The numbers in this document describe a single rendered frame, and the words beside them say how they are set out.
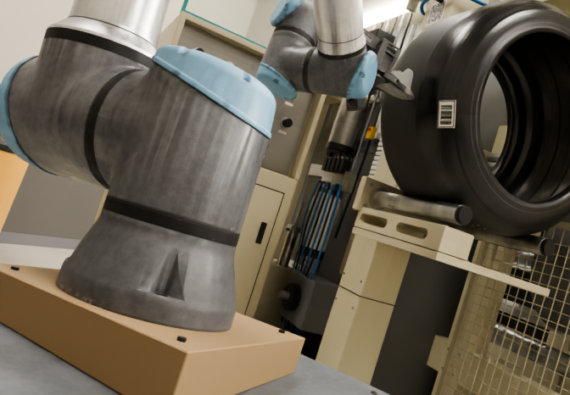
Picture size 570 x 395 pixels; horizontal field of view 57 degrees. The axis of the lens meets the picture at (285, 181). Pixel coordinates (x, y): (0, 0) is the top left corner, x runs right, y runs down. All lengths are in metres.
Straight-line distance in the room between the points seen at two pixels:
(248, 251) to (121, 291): 1.27
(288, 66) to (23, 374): 0.74
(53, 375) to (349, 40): 0.71
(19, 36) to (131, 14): 3.07
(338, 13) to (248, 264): 1.04
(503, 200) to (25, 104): 1.00
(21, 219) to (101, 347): 3.55
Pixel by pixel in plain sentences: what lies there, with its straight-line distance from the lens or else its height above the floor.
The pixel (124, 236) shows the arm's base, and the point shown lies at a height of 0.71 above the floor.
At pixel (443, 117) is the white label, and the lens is 1.21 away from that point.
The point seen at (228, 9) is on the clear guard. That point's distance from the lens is 1.78.
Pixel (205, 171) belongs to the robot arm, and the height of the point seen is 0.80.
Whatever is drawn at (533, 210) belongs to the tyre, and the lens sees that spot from 1.37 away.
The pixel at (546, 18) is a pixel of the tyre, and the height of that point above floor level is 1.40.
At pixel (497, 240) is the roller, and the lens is 1.52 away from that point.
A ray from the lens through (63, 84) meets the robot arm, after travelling 0.66.
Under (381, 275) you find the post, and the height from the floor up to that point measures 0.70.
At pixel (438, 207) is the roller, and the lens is 1.27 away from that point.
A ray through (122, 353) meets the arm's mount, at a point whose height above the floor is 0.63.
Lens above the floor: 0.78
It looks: 3 degrees up
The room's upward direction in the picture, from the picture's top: 18 degrees clockwise
